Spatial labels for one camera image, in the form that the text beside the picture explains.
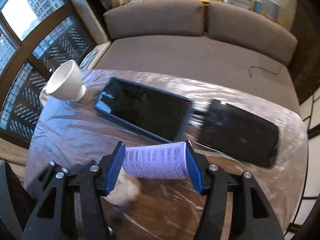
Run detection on purple hair roller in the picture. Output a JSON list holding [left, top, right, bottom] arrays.
[[123, 142, 188, 180]]

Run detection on black tablet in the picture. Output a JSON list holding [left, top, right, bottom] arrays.
[[94, 77, 193, 142]]

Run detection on white ceramic cup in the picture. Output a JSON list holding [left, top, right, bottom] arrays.
[[43, 60, 87, 102]]

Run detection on sofa seat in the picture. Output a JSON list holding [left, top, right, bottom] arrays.
[[95, 35, 299, 113]]

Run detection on shoji screen partition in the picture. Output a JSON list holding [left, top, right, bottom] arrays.
[[284, 89, 319, 239]]

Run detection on right sofa back cushion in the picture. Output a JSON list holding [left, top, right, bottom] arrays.
[[208, 2, 298, 66]]

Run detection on sofa cushion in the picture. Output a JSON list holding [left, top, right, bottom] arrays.
[[104, 0, 204, 40], [208, 2, 298, 66]]

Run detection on left sofa back cushion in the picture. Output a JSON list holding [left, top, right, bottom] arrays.
[[104, 0, 204, 40]]

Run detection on beige curtain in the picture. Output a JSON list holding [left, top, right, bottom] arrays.
[[71, 0, 125, 44]]

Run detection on small blue cylinder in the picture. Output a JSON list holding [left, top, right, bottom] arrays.
[[253, 0, 264, 14]]

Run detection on grey speaker cylinder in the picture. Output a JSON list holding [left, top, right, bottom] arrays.
[[265, 0, 280, 22]]

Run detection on black cable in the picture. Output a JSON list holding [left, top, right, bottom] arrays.
[[248, 64, 284, 78]]

